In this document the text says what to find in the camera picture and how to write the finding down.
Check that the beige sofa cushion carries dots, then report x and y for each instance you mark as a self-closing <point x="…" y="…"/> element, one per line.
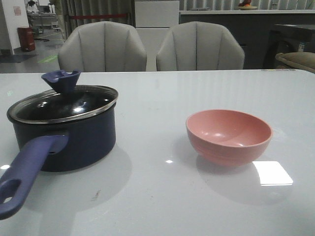
<point x="296" y="60"/>

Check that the fruit plate on counter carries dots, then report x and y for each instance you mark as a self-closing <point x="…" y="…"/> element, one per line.
<point x="246" y="5"/>

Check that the white cabinet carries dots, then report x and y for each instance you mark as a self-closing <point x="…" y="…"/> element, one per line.
<point x="153" y="18"/>

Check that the pink plastic bowl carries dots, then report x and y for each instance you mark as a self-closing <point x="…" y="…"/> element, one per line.
<point x="228" y="137"/>

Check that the right grey upholstered chair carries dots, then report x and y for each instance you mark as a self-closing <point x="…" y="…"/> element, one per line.
<point x="199" y="46"/>

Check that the red barrier belt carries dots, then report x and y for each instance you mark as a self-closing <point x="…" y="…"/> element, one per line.
<point x="107" y="16"/>

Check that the grey upholstered chair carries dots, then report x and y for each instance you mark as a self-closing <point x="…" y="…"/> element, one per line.
<point x="199" y="46"/>
<point x="103" y="47"/>

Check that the person in khaki trousers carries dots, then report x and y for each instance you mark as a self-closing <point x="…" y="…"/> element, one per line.
<point x="59" y="14"/>

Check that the red trash bin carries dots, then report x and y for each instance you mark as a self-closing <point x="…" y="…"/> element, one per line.
<point x="26" y="39"/>

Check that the left grey upholstered chair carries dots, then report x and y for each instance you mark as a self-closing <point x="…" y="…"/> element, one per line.
<point x="103" y="47"/>

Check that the dark grey sideboard counter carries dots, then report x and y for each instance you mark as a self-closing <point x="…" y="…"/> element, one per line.
<point x="251" y="27"/>

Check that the glass pot lid blue knob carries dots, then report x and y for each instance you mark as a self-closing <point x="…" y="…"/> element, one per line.
<point x="65" y="101"/>

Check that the dark blue saucepan purple handle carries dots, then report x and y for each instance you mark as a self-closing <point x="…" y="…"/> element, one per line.
<point x="59" y="147"/>

